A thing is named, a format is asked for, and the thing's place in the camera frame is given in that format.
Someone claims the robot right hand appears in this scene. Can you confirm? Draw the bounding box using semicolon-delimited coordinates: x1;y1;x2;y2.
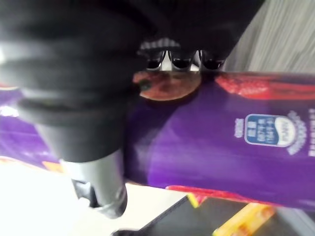
0;0;265;220

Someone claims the purple chips can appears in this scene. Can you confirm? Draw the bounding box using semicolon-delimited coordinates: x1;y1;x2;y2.
0;70;315;208

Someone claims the yellow snack package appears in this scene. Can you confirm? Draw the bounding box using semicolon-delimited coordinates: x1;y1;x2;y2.
188;193;275;236

